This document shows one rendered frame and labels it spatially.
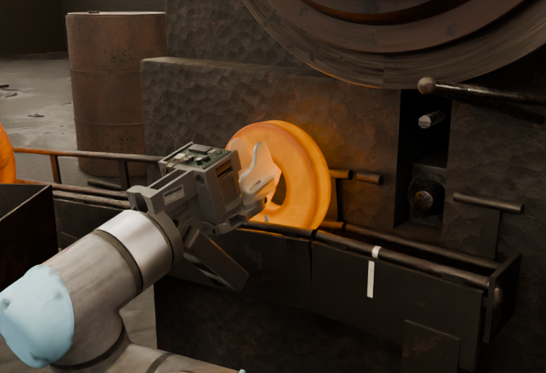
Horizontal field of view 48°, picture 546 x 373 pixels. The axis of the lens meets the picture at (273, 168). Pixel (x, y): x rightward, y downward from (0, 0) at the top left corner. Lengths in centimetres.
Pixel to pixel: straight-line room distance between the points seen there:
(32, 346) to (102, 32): 290
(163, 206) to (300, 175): 18
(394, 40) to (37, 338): 39
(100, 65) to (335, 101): 271
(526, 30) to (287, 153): 30
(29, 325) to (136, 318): 147
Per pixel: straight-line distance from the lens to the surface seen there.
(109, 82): 339
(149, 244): 58
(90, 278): 56
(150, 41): 340
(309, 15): 62
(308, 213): 71
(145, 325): 197
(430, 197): 72
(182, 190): 62
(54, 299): 55
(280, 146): 72
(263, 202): 68
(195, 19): 97
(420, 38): 56
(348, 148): 75
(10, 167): 127
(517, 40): 55
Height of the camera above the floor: 96
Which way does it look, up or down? 16 degrees down
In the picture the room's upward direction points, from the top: straight up
